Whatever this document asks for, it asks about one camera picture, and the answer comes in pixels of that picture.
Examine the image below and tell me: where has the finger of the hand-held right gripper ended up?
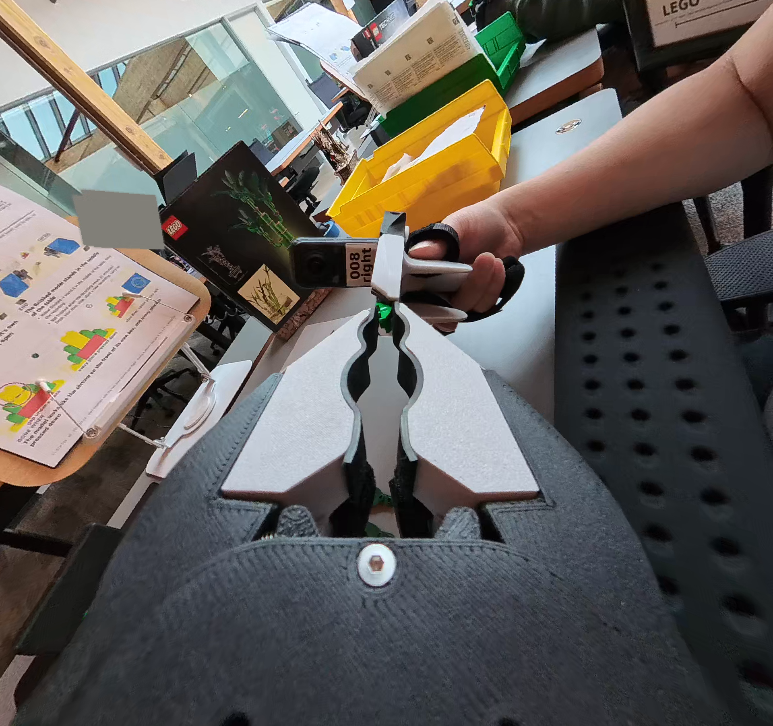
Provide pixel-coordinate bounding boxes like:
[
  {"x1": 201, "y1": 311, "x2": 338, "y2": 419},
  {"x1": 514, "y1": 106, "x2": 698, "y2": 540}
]
[{"x1": 370, "y1": 237, "x2": 404, "y2": 315}]

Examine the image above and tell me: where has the person's right forearm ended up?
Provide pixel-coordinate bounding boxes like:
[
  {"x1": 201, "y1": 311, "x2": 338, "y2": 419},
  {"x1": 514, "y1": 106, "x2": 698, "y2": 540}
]
[{"x1": 519, "y1": 31, "x2": 773, "y2": 259}]

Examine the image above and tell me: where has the person's right hand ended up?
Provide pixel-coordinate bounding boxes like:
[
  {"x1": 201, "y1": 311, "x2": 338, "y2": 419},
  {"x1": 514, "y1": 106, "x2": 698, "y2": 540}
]
[{"x1": 412, "y1": 202, "x2": 527, "y2": 334}]

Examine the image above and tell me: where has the green plastic bin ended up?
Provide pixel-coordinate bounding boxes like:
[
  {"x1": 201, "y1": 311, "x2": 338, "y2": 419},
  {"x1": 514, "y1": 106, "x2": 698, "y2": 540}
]
[{"x1": 377, "y1": 11, "x2": 526, "y2": 140}]

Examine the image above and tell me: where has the black perforated chair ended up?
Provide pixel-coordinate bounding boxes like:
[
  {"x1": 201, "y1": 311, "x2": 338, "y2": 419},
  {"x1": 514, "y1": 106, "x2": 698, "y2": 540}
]
[
  {"x1": 554, "y1": 201, "x2": 773, "y2": 726},
  {"x1": 703, "y1": 242, "x2": 773, "y2": 319}
]

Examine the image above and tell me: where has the black office chair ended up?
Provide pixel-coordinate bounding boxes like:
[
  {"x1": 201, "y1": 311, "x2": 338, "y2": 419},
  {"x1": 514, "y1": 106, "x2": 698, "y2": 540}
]
[{"x1": 284, "y1": 164, "x2": 324, "y2": 216}]

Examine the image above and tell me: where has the black bamboo print box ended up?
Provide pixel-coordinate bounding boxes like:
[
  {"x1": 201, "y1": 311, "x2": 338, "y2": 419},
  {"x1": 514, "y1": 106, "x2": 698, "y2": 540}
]
[{"x1": 158, "y1": 141, "x2": 332, "y2": 333}]

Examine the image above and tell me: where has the printed instruction sheet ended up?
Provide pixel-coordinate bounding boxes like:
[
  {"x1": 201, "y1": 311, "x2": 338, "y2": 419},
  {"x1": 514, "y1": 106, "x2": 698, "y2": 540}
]
[{"x1": 0, "y1": 185, "x2": 201, "y2": 468}]

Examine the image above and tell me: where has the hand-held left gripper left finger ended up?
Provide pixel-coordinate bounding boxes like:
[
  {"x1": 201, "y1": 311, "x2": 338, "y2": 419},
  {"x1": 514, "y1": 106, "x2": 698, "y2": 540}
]
[{"x1": 220, "y1": 308, "x2": 378, "y2": 538}]

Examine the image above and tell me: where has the large white paper sheet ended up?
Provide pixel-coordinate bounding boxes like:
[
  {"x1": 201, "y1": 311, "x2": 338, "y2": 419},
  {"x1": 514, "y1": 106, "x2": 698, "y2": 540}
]
[{"x1": 267, "y1": 3, "x2": 363, "y2": 74}]

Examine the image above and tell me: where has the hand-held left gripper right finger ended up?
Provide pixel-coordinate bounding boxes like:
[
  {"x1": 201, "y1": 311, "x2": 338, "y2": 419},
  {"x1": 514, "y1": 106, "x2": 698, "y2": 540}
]
[{"x1": 389, "y1": 304, "x2": 541, "y2": 538}]

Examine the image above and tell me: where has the black toy box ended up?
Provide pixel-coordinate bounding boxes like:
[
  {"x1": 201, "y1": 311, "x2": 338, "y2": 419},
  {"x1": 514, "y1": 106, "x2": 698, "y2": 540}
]
[{"x1": 351, "y1": 0, "x2": 418, "y2": 59}]

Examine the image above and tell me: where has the yellow plastic bin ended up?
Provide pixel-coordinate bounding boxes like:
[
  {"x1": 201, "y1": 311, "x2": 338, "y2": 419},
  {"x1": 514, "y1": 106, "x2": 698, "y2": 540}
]
[{"x1": 328, "y1": 80, "x2": 513, "y2": 239}]

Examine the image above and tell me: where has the white framed sign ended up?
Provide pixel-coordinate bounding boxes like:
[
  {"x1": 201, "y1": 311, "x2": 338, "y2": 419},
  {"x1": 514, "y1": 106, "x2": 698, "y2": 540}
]
[{"x1": 616, "y1": 0, "x2": 773, "y2": 71}]

